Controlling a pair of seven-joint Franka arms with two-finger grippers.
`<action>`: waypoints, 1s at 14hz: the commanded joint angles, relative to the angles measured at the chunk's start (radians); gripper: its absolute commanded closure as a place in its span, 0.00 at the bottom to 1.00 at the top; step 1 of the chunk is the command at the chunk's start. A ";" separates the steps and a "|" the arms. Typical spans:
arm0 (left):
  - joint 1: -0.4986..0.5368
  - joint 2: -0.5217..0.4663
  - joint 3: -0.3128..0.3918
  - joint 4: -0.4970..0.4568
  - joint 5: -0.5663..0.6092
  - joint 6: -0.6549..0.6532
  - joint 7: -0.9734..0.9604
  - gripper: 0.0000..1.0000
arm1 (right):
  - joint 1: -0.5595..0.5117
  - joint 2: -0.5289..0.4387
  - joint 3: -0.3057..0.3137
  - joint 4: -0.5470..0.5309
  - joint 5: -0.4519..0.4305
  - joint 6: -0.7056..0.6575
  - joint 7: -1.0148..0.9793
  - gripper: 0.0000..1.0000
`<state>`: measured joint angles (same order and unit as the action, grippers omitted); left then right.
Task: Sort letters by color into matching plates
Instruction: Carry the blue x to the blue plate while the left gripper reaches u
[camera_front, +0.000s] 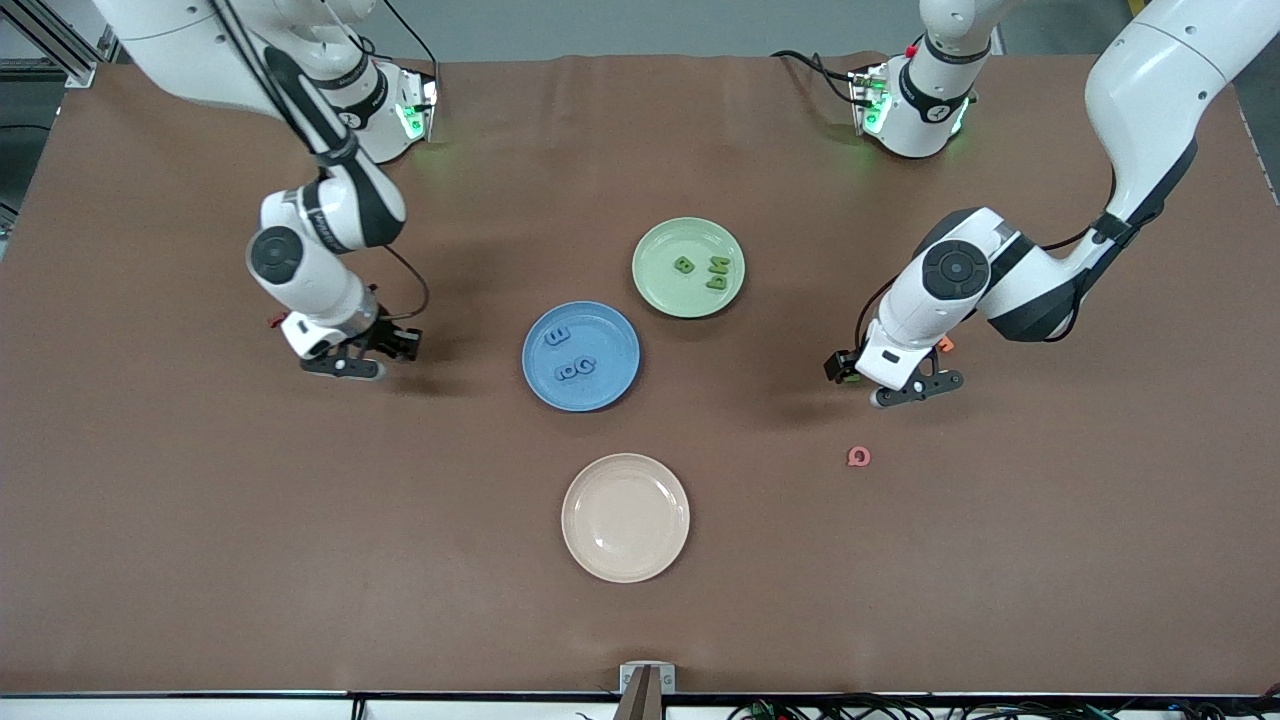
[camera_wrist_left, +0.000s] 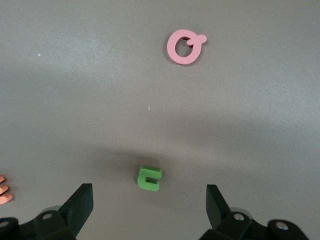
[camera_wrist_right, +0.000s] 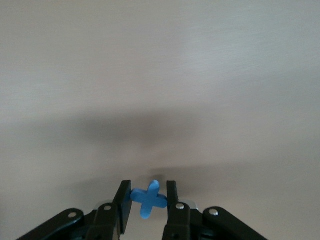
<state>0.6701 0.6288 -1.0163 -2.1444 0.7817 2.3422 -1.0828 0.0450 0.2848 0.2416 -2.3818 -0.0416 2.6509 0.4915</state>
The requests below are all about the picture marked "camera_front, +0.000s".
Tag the grey metal bracket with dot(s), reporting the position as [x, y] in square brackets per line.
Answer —
[628, 678]

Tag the green plate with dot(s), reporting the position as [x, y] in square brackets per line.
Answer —
[665, 290]

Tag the blue foam letter E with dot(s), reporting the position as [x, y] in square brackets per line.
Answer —
[557, 336]

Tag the green foam letter M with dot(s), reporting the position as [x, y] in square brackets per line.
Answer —
[721, 265]

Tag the blue foam letter G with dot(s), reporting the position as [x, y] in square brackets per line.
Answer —
[577, 364]

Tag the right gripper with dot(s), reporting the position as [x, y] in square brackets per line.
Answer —
[385, 338]

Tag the aluminium frame profile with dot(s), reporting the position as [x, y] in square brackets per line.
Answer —
[1250, 105]
[80, 72]

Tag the brown table cover sheet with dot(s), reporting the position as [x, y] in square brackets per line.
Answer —
[200, 560]

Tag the dark camera mount post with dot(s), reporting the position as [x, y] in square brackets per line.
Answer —
[640, 705]

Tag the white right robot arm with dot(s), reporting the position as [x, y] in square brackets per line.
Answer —
[180, 50]

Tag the pink foam letter Q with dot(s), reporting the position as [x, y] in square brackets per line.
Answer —
[849, 456]

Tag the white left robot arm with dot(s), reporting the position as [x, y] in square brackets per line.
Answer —
[1150, 90]

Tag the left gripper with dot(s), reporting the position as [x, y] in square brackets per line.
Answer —
[843, 366]

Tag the blue plate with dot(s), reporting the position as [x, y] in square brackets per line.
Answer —
[600, 335]

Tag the beige plate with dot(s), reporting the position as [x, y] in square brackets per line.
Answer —
[625, 518]

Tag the white table edge rail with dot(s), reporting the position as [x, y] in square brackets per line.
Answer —
[150, 710]

